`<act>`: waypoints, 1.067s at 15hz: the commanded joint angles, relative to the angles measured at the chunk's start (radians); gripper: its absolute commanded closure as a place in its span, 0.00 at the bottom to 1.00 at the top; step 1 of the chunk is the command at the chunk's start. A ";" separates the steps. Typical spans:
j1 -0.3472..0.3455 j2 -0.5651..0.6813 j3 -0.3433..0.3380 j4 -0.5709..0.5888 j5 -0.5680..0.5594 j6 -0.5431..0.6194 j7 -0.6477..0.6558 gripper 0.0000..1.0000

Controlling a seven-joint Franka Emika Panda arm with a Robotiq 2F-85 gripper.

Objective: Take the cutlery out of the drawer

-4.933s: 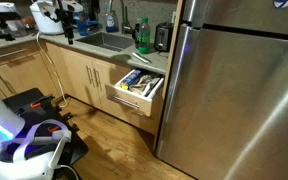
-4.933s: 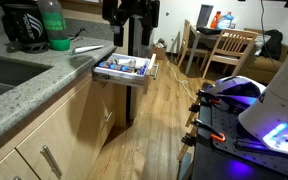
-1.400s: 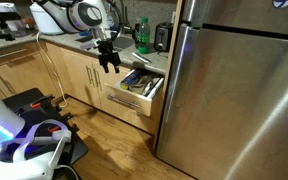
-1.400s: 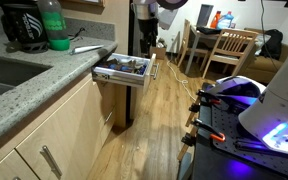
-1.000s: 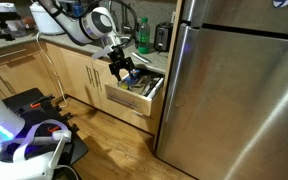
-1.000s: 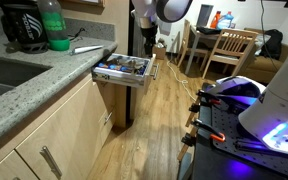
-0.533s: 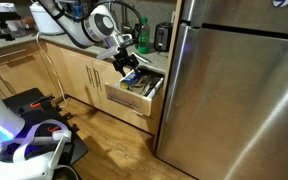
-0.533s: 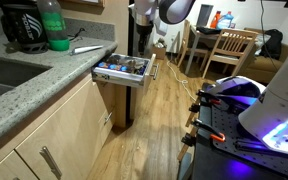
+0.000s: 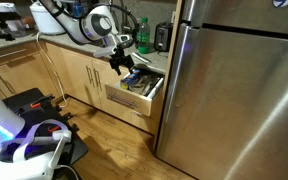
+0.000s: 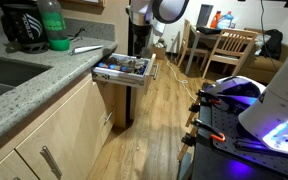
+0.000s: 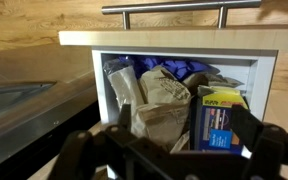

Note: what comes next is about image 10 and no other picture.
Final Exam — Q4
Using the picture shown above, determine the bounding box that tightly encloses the blue detergent bottle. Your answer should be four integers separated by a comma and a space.
217, 11, 235, 30

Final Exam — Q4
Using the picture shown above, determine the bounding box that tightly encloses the black backpack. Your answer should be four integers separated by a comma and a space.
259, 29, 284, 61

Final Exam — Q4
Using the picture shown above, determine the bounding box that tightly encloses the black hanging cable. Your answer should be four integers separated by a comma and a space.
259, 0, 275, 61

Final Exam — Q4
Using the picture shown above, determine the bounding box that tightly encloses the flat black bag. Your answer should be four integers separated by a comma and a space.
196, 25, 222, 36

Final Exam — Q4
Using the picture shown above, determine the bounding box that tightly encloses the steel kitchen sink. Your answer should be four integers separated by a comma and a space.
0, 54, 53, 105

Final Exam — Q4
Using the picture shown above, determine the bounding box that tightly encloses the black clamp orange tip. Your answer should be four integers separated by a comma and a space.
196, 89, 223, 107
193, 118, 227, 144

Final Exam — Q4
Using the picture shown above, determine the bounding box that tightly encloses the grey metal utensils heap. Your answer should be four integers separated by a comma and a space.
112, 56, 149, 76

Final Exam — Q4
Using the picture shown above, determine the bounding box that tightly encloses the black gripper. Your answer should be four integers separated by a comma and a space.
131, 23, 152, 51

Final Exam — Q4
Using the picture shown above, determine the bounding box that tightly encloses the wooden dining table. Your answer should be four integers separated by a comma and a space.
185, 25, 263, 76

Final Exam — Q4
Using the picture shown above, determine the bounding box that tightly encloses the wooden slat-back chair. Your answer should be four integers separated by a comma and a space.
202, 28, 259, 79

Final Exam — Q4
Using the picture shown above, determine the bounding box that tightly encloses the thin black counter cable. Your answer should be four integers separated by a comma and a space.
68, 27, 87, 43

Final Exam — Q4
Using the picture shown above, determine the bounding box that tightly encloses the grey open laptop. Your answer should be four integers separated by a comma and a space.
196, 3, 215, 28

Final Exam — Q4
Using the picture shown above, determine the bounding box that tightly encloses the green plastic bottle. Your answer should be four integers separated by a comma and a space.
37, 0, 71, 52

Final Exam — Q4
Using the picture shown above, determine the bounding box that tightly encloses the silver lower drawer handle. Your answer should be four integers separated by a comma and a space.
103, 111, 115, 125

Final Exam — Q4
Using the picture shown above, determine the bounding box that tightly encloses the small cardboard box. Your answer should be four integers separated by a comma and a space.
150, 44, 168, 61

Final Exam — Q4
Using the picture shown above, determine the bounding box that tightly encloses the blue cardboard box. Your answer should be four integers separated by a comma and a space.
97, 60, 133, 73

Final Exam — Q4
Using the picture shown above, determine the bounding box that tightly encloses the light wood cabinet door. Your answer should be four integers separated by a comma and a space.
15, 78, 117, 180
0, 149, 38, 180

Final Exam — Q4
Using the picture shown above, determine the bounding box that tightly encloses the wooden side chair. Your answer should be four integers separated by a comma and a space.
176, 19, 210, 68

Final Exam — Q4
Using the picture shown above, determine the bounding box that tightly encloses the silver drawer bar handle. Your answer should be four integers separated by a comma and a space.
150, 62, 160, 81

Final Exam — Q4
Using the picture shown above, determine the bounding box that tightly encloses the open wooden kitchen drawer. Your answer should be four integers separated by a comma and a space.
91, 53, 160, 96

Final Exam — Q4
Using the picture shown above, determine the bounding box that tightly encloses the orange detergent bottle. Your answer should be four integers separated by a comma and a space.
210, 10, 222, 29

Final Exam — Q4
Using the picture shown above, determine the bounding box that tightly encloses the silver metal cutlery piece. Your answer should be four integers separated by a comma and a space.
68, 44, 104, 56

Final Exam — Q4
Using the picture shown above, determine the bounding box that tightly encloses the white floor cable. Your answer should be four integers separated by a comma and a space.
165, 53, 198, 101

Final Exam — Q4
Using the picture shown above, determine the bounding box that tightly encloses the tan sofa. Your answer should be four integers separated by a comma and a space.
243, 28, 288, 84

